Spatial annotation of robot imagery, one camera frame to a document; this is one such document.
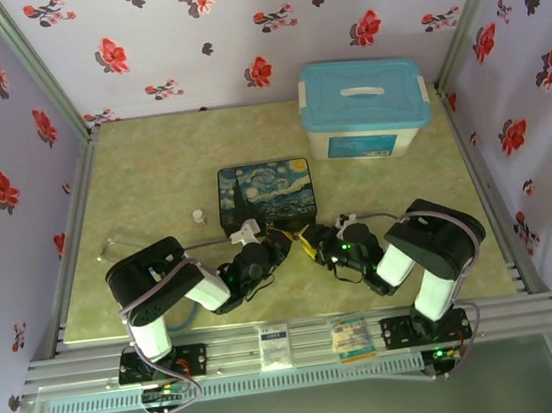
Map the grey slotted cable duct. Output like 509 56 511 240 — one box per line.
44 353 426 413

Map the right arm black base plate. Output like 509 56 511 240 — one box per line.
378 306 475 354

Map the aluminium profile frame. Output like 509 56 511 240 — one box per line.
0 0 552 413

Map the green orange sachet packet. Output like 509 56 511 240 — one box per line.
326 311 379 367

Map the blue lid plastic storage box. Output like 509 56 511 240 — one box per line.
292 48 438 171

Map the blue tube stethoscope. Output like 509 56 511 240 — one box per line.
94 227 203 341

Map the starry night painted metal box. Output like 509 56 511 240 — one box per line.
213 155 324 243

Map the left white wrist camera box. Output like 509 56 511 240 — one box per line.
226 217 265 248

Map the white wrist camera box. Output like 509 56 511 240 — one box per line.
333 210 364 233
226 217 265 248

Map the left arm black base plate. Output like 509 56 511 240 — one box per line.
115 341 212 388

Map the white sachet packet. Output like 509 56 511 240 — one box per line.
255 321 297 373

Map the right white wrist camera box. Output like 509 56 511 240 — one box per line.
333 210 364 233

